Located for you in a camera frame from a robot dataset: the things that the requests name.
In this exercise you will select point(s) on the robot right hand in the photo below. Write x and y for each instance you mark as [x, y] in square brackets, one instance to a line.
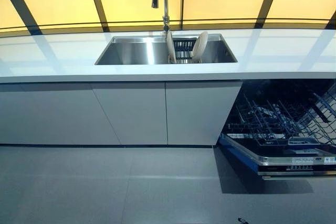
[242, 221]

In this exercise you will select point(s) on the cream ceramic plate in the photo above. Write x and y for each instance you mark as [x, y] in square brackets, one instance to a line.
[170, 47]
[200, 43]

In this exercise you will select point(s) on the dark cabinet plinth strip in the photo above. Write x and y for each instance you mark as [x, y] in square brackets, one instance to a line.
[105, 145]

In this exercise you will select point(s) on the black slatted sink drying rack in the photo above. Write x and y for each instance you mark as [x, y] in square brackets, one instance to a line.
[183, 48]

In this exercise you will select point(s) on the stainless steel sink basin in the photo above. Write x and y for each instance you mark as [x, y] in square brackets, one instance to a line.
[131, 51]

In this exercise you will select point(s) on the wide white cabinet door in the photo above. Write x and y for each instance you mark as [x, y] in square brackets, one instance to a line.
[52, 113]

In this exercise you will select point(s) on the chrome pull-down kitchen faucet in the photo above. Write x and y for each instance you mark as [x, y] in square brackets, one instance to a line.
[166, 3]

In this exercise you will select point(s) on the dark window frame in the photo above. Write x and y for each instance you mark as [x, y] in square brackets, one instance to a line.
[98, 3]

